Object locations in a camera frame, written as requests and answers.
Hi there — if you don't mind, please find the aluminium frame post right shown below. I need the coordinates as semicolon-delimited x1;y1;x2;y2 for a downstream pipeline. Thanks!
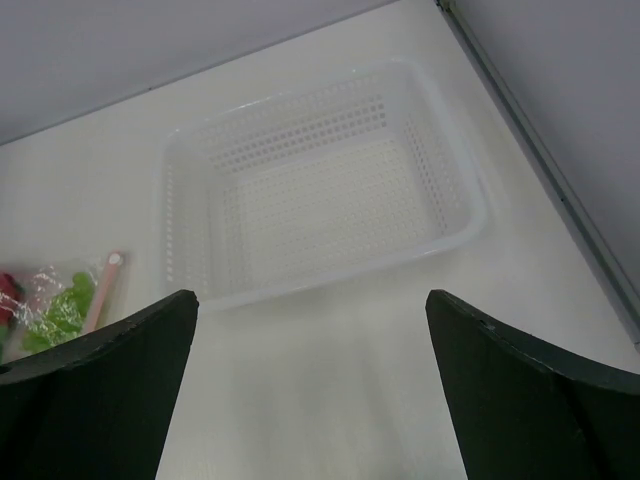
435;1;639;348

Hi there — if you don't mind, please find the white perforated plastic basket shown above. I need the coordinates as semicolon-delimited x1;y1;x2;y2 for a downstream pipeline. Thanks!
157;58;488;310

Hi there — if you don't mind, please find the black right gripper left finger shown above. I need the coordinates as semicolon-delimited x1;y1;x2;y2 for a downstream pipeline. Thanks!
1;290;199;479

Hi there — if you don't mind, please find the clear zip top bag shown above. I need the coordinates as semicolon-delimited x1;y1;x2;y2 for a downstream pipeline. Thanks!
0;248;142;366

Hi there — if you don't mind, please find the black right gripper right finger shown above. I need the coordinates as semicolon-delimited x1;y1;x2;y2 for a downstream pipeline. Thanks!
425;290;639;479

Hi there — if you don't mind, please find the red fake food piece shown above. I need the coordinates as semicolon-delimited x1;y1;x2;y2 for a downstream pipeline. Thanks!
0;272;24;329

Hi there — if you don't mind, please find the green fake grapes bunch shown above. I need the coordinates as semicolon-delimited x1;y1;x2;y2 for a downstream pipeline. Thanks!
21;272;96;354

